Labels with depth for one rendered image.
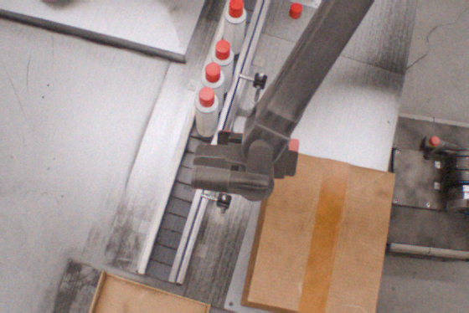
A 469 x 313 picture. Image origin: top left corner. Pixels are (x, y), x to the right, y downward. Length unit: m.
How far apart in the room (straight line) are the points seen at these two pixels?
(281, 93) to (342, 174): 0.36
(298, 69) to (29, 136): 0.88
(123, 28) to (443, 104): 1.54
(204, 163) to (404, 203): 1.30
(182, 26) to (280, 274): 0.73
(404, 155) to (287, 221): 1.11
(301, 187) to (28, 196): 0.69
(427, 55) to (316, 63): 1.89
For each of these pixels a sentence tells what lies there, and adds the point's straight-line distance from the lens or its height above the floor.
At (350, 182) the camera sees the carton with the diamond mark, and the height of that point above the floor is 1.12.
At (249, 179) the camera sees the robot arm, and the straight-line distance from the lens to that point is 0.83.
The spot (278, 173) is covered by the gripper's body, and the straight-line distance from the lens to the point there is 0.94.
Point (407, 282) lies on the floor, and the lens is 2.28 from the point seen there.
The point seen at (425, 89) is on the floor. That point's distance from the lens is 2.53.
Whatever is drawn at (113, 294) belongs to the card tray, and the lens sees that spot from 1.32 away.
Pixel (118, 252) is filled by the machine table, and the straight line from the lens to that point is 1.33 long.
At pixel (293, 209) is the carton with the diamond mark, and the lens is 1.05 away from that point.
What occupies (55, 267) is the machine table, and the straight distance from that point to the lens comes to 1.36.
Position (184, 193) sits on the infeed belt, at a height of 0.88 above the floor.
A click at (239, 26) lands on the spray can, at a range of 1.29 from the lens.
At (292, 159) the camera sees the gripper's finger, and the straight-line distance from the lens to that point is 0.96.
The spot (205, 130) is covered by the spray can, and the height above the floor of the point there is 0.93.
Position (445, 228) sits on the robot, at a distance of 2.10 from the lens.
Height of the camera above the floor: 2.13
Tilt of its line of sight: 73 degrees down
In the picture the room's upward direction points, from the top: 9 degrees clockwise
